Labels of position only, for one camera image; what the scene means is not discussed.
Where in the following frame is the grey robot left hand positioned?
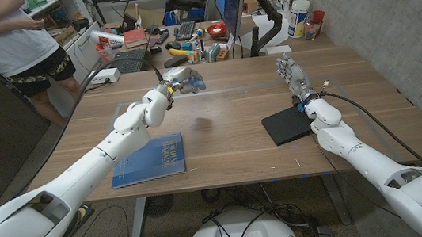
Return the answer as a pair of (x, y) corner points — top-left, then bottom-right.
(154, 64), (205, 100)

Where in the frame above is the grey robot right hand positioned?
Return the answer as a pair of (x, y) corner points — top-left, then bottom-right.
(274, 52), (318, 106)

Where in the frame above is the blue toy camera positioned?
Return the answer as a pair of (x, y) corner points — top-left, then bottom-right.
(184, 75), (208, 96)

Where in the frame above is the black folder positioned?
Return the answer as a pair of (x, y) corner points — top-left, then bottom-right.
(260, 102), (315, 148)

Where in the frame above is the red book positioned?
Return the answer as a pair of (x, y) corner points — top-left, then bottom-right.
(122, 27), (150, 50)

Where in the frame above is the blue hardcover book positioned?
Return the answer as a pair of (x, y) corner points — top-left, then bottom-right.
(106, 132), (188, 190)

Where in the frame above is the black oblong case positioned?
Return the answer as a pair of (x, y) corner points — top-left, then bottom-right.
(162, 54), (189, 70)

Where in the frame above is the colourful puzzle cube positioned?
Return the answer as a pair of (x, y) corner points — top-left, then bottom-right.
(186, 50), (201, 65)

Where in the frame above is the yellow banana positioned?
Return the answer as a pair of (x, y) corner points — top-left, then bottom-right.
(168, 46), (193, 59)

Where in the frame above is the flat white box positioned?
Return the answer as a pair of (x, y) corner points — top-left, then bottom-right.
(265, 44), (293, 56)

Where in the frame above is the black computer mouse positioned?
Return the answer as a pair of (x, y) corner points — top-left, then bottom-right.
(164, 40), (182, 52)

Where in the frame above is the teal sponge holder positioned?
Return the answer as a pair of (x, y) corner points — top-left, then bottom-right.
(206, 43), (222, 63)

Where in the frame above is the black laptop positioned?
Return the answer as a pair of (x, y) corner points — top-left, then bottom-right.
(104, 25), (162, 76)

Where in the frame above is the black keyboard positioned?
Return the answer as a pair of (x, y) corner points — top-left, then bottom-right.
(172, 20), (198, 42)

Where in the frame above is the orange brick block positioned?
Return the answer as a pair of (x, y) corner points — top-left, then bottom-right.
(215, 48), (230, 63)

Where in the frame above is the white wipes canister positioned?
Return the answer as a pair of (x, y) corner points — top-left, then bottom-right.
(283, 0), (315, 40)

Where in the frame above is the red bowl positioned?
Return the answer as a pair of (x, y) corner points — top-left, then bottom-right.
(205, 21), (230, 40)

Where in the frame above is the blue storage bin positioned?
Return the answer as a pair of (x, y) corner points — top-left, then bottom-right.
(162, 6), (207, 28)

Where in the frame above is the white power strip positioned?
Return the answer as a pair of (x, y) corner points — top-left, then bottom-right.
(87, 67), (122, 86)

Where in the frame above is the white rolled tube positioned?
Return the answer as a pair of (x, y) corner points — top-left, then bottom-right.
(89, 26), (125, 50)

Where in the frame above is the white shelf cabinet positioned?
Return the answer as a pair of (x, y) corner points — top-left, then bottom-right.
(24, 0), (108, 91)

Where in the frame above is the black round floor fan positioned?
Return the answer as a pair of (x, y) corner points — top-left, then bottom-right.
(143, 193), (177, 220)

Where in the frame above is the grey table leg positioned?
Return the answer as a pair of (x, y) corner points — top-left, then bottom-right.
(319, 172), (354, 228)
(124, 196), (152, 237)

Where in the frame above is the white robot torso base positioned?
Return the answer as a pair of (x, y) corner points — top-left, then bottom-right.
(181, 203), (300, 237)

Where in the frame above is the yellow black floor object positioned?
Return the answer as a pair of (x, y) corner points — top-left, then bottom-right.
(67, 203), (97, 231)

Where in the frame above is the person in white shirt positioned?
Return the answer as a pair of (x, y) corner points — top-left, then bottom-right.
(0, 0), (91, 136)

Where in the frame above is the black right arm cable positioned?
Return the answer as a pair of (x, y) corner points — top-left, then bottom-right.
(317, 69), (422, 180)

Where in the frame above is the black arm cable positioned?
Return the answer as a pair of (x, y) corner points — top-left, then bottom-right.
(0, 53), (176, 199)
(317, 69), (422, 180)

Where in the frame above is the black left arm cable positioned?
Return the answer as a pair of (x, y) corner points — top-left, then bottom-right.
(0, 53), (176, 199)

